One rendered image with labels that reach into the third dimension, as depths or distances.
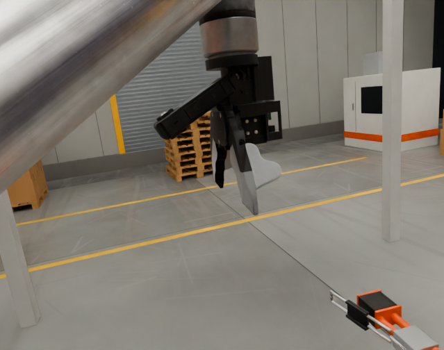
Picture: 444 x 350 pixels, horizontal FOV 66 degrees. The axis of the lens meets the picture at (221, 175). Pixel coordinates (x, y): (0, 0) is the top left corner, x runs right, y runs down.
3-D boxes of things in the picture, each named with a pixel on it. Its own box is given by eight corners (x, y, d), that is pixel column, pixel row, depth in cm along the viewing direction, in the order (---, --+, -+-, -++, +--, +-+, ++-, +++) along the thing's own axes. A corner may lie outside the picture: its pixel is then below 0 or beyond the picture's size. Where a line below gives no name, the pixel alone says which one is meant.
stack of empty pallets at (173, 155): (226, 173, 730) (219, 111, 700) (175, 182, 698) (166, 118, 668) (208, 163, 850) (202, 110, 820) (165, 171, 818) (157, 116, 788)
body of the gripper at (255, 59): (283, 144, 47) (278, 51, 44) (224, 153, 44) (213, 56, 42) (261, 138, 54) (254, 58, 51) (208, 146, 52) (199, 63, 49)
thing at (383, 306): (401, 323, 88) (401, 305, 87) (376, 329, 87) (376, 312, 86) (380, 304, 96) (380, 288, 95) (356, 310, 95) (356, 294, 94)
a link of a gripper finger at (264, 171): (297, 199, 42) (273, 135, 45) (252, 208, 40) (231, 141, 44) (288, 207, 45) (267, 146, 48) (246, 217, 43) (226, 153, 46)
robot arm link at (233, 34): (208, 18, 40) (192, 32, 48) (212, 58, 42) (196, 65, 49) (265, 15, 42) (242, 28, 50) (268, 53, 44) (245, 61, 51)
